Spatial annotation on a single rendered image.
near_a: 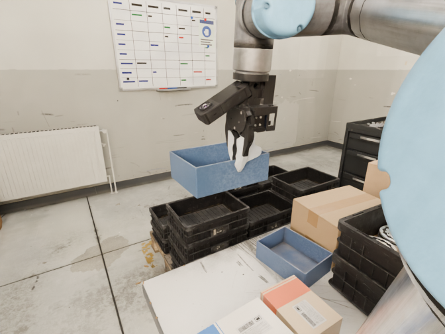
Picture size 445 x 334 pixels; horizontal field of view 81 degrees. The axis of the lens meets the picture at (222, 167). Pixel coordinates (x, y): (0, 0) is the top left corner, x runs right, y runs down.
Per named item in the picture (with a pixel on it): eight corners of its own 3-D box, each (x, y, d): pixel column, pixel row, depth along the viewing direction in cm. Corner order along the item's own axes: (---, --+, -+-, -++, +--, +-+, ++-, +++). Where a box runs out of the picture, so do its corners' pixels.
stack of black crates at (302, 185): (294, 249, 183) (300, 191, 167) (266, 228, 207) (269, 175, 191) (331, 232, 203) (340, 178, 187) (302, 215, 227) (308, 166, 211)
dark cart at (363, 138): (377, 238, 219) (402, 132, 188) (331, 214, 255) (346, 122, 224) (412, 218, 249) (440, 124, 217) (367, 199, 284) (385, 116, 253)
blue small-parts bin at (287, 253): (330, 270, 86) (334, 253, 84) (302, 293, 78) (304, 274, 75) (283, 241, 101) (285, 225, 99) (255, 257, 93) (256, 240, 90)
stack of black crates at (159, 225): (164, 256, 176) (161, 226, 168) (151, 234, 200) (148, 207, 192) (216, 238, 196) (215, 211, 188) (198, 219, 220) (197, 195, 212)
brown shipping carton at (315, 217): (331, 269, 87) (339, 228, 82) (289, 234, 106) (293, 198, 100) (390, 245, 99) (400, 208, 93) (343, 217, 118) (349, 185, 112)
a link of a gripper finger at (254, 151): (263, 172, 60) (267, 133, 56) (241, 177, 57) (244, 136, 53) (254, 167, 62) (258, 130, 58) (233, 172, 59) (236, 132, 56)
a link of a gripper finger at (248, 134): (252, 158, 54) (256, 116, 51) (246, 159, 54) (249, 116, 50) (240, 150, 58) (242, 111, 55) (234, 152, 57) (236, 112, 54)
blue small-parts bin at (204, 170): (197, 199, 56) (195, 167, 54) (171, 177, 68) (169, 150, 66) (268, 179, 66) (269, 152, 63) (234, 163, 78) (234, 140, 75)
